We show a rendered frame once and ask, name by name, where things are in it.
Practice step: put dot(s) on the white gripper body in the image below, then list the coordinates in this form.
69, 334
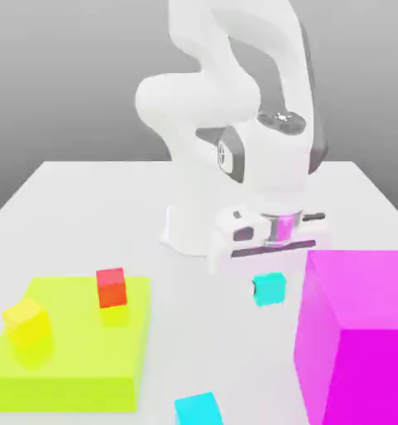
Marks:
251, 260

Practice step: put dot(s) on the small cyan cube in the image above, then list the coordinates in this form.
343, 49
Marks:
198, 410
270, 288

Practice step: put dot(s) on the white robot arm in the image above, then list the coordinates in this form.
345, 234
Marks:
225, 99

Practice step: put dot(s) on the small red cube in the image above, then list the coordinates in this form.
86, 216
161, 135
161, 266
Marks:
111, 289

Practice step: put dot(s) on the small yellow cube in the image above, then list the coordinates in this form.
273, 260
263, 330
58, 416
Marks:
27, 323

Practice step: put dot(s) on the large magenta box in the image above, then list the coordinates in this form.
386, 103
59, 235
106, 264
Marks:
358, 338

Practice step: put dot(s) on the large lime box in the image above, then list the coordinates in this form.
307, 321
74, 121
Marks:
75, 352

